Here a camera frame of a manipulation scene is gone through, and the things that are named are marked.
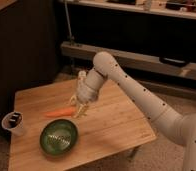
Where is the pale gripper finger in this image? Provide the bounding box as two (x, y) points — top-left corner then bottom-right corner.
(69, 94), (77, 105)
(73, 103), (89, 118)

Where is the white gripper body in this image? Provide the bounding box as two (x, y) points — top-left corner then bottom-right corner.
(76, 80), (99, 104)

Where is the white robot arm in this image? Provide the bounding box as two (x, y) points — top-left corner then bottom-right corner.
(70, 51), (196, 171)

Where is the green ceramic bowl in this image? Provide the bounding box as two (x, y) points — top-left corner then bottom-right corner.
(39, 119), (78, 157)

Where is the white tube bottle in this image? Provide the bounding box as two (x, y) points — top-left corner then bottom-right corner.
(77, 70), (87, 86)

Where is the wooden folding table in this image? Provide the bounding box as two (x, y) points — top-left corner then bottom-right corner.
(7, 70), (158, 171)

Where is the metal pole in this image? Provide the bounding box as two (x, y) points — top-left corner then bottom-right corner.
(64, 0), (74, 45)

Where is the dark item in cup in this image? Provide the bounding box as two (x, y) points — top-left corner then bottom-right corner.
(9, 113), (22, 128)

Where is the long grey case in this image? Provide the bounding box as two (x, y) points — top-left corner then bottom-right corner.
(60, 41), (196, 80)

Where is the black case handle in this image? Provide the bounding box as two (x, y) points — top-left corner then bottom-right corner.
(159, 57), (190, 67)

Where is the cluttered wall shelf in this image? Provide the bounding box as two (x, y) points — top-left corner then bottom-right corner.
(59, 0), (196, 20)

